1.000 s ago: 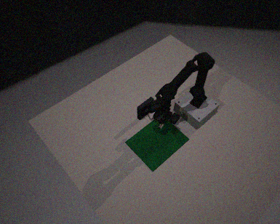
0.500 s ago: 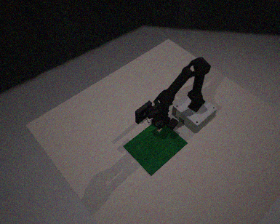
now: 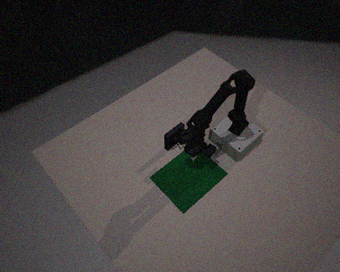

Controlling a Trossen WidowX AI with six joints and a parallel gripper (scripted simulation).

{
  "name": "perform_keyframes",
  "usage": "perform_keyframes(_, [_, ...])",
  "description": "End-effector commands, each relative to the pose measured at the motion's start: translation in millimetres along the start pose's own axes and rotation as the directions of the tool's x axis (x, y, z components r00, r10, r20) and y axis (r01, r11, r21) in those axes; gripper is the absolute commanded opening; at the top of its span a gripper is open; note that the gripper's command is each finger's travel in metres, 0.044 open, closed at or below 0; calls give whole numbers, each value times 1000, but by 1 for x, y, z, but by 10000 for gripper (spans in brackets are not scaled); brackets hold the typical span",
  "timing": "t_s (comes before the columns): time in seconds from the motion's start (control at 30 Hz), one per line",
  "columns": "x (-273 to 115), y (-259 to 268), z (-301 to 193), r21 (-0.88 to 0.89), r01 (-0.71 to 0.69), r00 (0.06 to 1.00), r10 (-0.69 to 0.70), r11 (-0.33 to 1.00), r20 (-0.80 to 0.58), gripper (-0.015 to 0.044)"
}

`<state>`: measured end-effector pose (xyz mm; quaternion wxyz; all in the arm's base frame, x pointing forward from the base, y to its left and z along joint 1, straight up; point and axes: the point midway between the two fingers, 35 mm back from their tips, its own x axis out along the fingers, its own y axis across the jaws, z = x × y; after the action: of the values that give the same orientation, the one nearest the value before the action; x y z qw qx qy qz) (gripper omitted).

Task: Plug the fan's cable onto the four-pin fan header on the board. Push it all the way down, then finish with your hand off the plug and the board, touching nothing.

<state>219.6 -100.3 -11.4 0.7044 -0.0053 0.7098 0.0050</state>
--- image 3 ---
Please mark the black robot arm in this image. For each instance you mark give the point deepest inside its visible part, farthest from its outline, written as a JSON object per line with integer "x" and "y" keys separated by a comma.
{"x": 202, "y": 118}

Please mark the green circuit board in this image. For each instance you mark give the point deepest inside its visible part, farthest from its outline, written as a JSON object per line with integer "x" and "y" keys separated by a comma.
{"x": 184, "y": 180}

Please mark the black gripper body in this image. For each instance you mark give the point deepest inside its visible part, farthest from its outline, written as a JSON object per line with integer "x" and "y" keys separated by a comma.
{"x": 209, "y": 150}

